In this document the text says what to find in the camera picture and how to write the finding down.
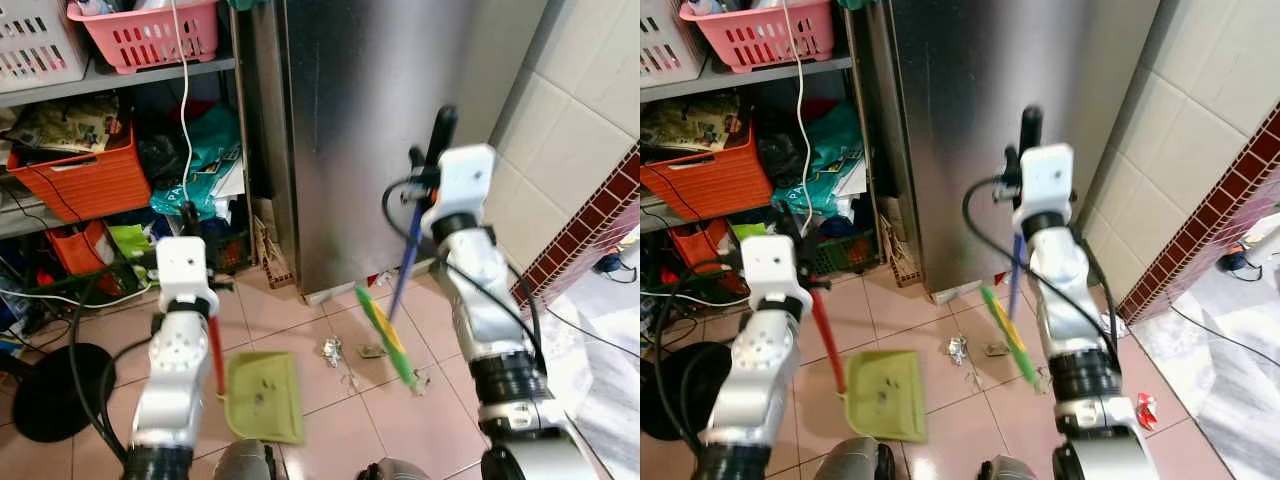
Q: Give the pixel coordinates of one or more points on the blue broom with green bristles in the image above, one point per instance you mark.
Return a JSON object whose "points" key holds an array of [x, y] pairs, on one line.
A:
{"points": [[405, 260], [1016, 275]]}

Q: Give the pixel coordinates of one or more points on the patterned printed bag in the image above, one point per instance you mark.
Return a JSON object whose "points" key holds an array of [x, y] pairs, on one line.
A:
{"points": [[690, 120], [65, 122]]}

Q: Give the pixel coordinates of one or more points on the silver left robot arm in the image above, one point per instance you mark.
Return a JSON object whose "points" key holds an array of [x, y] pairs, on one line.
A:
{"points": [[755, 370], [170, 370]]}

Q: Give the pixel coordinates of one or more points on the crumpled silver foil wrapper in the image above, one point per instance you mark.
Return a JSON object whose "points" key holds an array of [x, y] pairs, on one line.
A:
{"points": [[957, 350], [332, 352]]}

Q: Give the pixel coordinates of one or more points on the grey metal shelf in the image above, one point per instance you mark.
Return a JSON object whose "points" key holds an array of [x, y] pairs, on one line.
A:
{"points": [[750, 78], [120, 82]]}

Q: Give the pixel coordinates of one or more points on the round black fan base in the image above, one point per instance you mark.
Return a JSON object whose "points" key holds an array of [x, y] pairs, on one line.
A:
{"points": [[50, 395], [670, 395]]}

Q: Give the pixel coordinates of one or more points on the grey left robot leg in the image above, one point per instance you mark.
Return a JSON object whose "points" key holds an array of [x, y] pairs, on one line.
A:
{"points": [[850, 460], [240, 462]]}

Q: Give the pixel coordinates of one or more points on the grey robot leg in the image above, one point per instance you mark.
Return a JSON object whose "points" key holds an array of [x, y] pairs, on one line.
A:
{"points": [[395, 470], [240, 462], [1015, 468], [850, 460]]}

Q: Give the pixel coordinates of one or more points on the grey right robot leg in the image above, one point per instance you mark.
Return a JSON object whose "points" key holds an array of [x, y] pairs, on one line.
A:
{"points": [[395, 470], [1015, 468]]}

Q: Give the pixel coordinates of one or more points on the small flat litter scrap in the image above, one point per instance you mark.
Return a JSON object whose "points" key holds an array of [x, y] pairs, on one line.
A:
{"points": [[996, 350], [372, 351]]}

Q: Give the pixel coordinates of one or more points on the small orange bag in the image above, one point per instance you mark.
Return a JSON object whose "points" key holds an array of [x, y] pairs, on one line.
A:
{"points": [[700, 245], [78, 248]]}

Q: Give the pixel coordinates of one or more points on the orange plastic crate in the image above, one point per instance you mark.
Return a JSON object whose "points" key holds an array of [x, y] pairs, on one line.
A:
{"points": [[85, 185], [700, 185]]}

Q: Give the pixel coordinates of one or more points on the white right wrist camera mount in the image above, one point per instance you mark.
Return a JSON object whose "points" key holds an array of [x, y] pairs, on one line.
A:
{"points": [[466, 180], [1045, 180]]}

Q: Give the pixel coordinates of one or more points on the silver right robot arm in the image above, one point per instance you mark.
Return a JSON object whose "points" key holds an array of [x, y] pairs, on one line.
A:
{"points": [[1075, 320], [490, 320]]}

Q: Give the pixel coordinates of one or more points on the pink plastic basket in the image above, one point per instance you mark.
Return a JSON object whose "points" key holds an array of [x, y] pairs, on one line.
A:
{"points": [[765, 35], [150, 35]]}

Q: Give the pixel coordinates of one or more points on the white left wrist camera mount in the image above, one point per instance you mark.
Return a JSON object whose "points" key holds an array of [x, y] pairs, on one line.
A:
{"points": [[776, 265], [182, 265]]}

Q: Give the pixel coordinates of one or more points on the red and white wrapper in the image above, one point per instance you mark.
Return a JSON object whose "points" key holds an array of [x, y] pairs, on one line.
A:
{"points": [[1147, 410]]}

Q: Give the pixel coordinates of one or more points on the white plastic basket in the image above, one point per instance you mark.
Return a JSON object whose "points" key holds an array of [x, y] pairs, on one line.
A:
{"points": [[665, 45], [35, 45]]}

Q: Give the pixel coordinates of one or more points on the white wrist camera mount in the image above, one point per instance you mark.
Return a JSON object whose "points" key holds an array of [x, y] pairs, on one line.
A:
{"points": [[182, 265], [1045, 180], [466, 180], [776, 265]]}

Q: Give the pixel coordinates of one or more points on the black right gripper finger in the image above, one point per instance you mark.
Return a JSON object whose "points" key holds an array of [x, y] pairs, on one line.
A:
{"points": [[1010, 160], [416, 160]]}

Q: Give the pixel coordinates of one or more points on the brown cardboard piece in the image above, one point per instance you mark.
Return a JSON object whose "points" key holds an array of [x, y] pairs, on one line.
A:
{"points": [[272, 245], [900, 245]]}

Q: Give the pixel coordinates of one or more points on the teal plastic bag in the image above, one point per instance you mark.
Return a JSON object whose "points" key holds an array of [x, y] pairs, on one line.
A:
{"points": [[835, 140], [210, 150]]}

